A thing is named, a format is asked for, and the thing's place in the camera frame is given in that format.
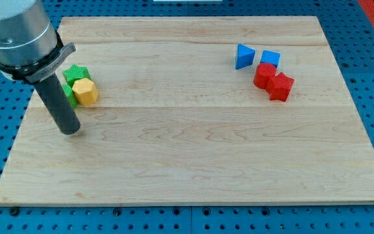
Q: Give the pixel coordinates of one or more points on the dark grey cylindrical pointer rod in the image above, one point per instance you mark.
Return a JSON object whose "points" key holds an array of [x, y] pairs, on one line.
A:
{"points": [[54, 98]]}

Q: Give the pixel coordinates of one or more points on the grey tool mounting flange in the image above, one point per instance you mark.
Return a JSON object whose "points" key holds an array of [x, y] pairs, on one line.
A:
{"points": [[42, 69]]}

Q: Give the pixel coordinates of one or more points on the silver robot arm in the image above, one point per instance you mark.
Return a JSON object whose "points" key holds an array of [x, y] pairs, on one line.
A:
{"points": [[30, 51]]}

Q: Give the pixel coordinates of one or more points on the green star block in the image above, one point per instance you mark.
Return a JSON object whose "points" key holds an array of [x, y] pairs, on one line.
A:
{"points": [[75, 73]]}

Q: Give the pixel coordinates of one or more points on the red star block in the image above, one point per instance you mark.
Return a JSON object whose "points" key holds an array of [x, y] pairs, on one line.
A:
{"points": [[279, 87]]}

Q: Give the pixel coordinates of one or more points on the yellow hexagon block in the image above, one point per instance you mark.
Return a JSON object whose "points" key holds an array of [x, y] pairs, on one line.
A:
{"points": [[85, 91]]}

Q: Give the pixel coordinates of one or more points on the light wooden board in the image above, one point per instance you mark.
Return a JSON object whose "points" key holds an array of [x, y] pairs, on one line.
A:
{"points": [[176, 124]]}

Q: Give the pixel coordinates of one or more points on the blue triangle block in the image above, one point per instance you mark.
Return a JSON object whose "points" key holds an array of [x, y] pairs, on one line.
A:
{"points": [[244, 56]]}

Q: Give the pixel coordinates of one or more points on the red cylinder block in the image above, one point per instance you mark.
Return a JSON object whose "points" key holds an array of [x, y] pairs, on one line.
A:
{"points": [[262, 74]]}

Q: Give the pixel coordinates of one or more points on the blue cube block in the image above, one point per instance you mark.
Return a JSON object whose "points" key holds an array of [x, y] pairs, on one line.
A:
{"points": [[270, 57]]}

